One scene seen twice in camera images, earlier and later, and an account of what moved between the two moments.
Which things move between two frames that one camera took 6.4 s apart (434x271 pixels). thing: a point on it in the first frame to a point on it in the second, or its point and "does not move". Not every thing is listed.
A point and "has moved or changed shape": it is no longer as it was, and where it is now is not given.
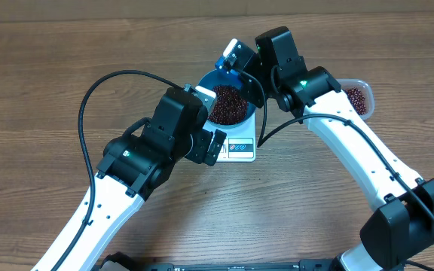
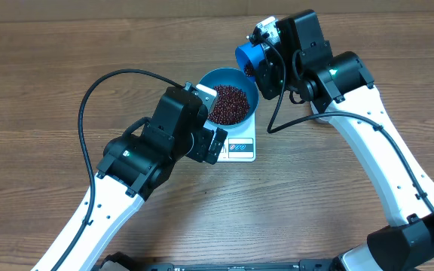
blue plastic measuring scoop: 221,65 has moved or changed shape
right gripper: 255,93 to 270,80
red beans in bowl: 230,108 does not move
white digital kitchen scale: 239,144 does not move
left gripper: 203,139 does not move
